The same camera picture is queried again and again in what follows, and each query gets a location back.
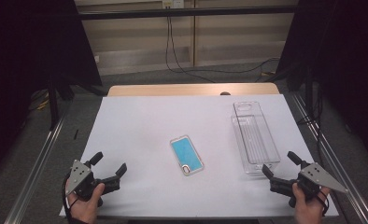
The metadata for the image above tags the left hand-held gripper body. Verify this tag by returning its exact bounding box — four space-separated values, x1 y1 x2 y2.
64 159 121 207

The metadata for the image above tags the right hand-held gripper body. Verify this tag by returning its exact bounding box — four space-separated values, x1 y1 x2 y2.
270 160 349 208

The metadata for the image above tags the phone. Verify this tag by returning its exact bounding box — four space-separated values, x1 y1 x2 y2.
169 134 205 177

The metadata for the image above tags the person's left hand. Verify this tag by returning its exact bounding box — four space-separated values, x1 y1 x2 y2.
64 178 106 224

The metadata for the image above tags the person's right hand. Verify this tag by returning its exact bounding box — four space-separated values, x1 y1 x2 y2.
291 182 332 224

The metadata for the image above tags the clear plastic box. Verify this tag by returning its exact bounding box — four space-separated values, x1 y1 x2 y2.
231 101 282 175

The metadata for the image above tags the white board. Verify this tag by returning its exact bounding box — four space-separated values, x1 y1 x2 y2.
59 94 339 218

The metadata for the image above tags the black stand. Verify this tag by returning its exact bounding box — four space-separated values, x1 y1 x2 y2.
295 66 324 125
45 73 78 131

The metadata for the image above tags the clear phone case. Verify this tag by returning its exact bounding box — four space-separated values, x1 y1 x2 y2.
234 101 262 118

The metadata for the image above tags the wooden table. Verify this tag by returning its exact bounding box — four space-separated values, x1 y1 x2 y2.
106 82 280 97

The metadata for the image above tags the black curtain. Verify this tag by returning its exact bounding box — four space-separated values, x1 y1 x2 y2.
0 0 103 180
275 0 368 164

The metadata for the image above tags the black horizontal bar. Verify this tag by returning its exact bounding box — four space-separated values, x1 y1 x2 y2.
78 5 299 21

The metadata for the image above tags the metal floor rail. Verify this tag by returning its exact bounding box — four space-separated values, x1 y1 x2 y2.
290 92 368 224
4 101 73 224

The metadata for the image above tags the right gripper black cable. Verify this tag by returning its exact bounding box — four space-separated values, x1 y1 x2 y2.
315 189 330 217

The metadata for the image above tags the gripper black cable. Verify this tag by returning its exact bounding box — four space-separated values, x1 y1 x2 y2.
315 189 330 217
61 174 80 224

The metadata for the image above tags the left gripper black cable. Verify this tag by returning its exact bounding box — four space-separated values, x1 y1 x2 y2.
61 174 80 224

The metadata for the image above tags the black wall cable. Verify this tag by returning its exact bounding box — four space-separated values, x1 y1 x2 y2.
164 16 281 84

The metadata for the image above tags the white wall socket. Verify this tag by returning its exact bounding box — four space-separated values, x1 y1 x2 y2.
161 0 185 9

